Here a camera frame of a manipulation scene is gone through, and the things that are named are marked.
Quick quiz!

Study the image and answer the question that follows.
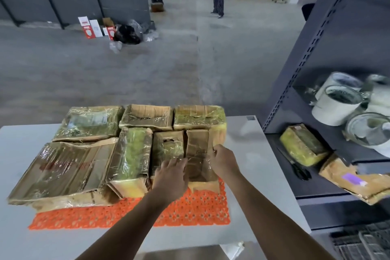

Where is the yellow-green taped parcel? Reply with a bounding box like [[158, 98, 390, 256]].
[[173, 105, 228, 147]]

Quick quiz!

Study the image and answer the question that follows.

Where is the white table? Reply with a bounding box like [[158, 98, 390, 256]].
[[0, 115, 311, 260]]

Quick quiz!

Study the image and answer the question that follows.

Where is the person's left forearm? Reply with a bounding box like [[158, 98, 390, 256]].
[[76, 193, 171, 260]]

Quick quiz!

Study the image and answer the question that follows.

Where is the tall red white carton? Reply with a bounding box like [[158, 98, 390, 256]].
[[78, 16, 96, 39]]

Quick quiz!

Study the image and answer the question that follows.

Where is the yellow parcel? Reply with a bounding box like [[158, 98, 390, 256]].
[[279, 123, 329, 167]]

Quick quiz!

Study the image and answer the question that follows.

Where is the crumpled white paper bag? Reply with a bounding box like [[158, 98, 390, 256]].
[[221, 241, 245, 260]]

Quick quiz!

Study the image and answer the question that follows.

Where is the orange perforated plastic mat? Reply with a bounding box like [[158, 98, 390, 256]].
[[28, 177, 231, 230]]

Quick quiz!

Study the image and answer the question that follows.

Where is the black rubbish bag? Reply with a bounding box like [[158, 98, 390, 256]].
[[114, 24, 141, 45]]

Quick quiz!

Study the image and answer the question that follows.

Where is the taped parcel with white label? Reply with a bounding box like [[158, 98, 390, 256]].
[[53, 106, 125, 143]]

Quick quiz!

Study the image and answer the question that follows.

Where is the person's left hand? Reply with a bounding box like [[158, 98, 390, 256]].
[[152, 156, 189, 206]]

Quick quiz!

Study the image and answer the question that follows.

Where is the green taped parcel tall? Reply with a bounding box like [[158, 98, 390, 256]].
[[106, 128, 153, 199]]

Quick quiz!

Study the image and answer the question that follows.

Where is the large taped carton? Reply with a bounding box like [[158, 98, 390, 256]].
[[7, 138, 119, 212]]

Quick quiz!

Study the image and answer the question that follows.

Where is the person's right hand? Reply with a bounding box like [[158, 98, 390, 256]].
[[208, 144, 241, 182]]

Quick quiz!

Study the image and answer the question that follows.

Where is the dark blue metal shelf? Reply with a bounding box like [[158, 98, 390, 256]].
[[262, 0, 390, 260]]

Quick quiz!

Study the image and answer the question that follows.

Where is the grey plastic lattice crate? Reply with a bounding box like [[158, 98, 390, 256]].
[[330, 221, 390, 260]]

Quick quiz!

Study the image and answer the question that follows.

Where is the person's right forearm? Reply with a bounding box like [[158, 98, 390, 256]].
[[225, 171, 336, 260]]

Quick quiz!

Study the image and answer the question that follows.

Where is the white tape roll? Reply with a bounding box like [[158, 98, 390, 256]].
[[315, 71, 364, 93]]

